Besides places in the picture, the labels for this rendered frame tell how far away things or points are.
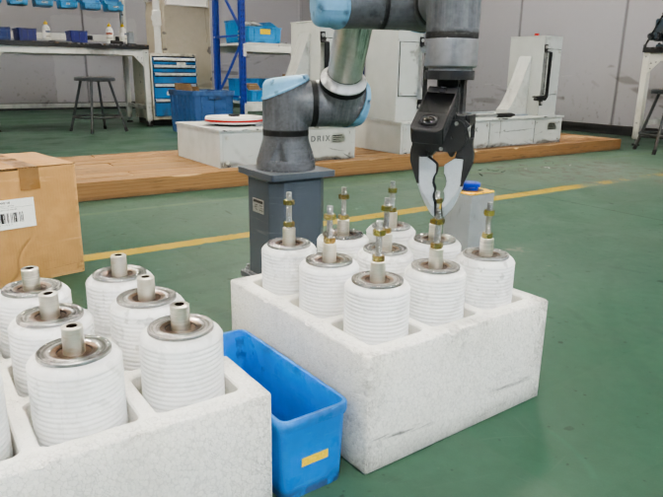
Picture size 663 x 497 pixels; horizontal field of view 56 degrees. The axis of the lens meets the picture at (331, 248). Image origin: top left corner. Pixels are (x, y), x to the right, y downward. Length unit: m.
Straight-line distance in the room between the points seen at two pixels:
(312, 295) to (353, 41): 0.70
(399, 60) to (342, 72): 2.23
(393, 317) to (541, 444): 0.32
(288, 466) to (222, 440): 0.13
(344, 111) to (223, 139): 1.57
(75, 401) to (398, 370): 0.42
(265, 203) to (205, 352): 0.89
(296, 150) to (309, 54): 1.97
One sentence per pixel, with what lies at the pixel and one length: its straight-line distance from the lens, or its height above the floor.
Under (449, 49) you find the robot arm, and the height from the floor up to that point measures 0.57.
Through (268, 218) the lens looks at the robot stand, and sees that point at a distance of 1.57.
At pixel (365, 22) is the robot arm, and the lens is 1.00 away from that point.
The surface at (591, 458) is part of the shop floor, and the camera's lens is 1.04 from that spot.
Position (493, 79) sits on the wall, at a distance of 7.56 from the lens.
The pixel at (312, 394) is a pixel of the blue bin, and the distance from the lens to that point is 0.92.
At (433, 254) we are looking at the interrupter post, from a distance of 0.97.
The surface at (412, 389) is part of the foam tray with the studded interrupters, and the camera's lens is 0.92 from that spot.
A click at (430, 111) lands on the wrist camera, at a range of 0.88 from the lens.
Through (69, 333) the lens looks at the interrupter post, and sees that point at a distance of 0.71.
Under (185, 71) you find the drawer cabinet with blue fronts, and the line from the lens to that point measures 6.61.
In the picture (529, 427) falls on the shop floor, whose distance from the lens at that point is 1.08.
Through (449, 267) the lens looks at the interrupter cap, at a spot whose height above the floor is 0.25.
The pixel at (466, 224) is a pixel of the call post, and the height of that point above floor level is 0.25.
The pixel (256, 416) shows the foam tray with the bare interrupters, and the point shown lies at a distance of 0.75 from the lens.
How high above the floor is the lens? 0.54
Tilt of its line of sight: 16 degrees down
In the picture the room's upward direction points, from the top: 1 degrees clockwise
